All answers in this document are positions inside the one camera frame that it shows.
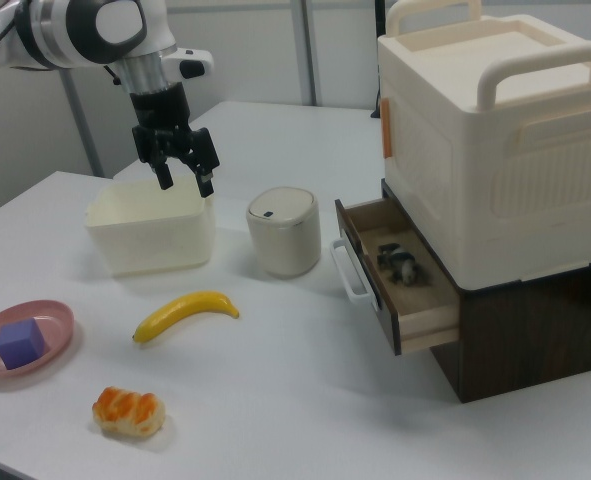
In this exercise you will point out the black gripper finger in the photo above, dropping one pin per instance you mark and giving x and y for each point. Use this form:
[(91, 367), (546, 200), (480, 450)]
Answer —
[(164, 172), (204, 160)]

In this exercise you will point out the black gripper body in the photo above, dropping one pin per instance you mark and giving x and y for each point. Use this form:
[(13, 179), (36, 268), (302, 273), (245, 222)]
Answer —
[(160, 107)]

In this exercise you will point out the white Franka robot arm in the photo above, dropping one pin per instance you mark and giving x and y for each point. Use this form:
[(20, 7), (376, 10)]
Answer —
[(70, 35)]

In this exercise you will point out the white rectangular plastic bin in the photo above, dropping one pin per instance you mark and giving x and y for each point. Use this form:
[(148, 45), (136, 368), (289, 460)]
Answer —
[(150, 235)]

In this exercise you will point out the cream round lidded trash can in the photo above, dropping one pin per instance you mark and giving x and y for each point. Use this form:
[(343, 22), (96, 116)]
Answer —
[(285, 235)]

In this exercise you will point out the yellow banana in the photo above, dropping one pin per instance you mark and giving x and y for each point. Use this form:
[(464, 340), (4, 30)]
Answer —
[(185, 310)]

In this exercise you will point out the orange box latch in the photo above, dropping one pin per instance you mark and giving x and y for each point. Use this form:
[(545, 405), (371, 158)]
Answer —
[(387, 130)]

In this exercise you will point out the pink plate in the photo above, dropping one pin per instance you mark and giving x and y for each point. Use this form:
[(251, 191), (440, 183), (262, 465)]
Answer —
[(50, 320)]

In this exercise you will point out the black stand pole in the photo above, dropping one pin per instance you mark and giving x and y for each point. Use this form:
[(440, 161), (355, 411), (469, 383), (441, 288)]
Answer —
[(378, 60)]

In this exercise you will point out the black and white toy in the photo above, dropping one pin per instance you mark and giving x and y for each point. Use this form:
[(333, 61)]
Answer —
[(400, 262)]

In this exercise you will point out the purple cube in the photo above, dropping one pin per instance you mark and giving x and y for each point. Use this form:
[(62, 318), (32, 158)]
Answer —
[(19, 342)]

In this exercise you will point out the orange glazed bread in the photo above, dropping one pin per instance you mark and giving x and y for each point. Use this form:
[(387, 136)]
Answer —
[(127, 411)]

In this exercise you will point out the cream plastic storage box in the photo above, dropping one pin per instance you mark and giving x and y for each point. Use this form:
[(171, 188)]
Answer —
[(475, 175)]

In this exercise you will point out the dark wooden cabinet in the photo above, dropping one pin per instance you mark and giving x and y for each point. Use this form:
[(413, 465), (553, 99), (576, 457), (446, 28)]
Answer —
[(525, 340)]

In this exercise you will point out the grey partition post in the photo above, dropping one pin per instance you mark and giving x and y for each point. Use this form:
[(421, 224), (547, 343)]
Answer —
[(311, 50), (82, 125)]

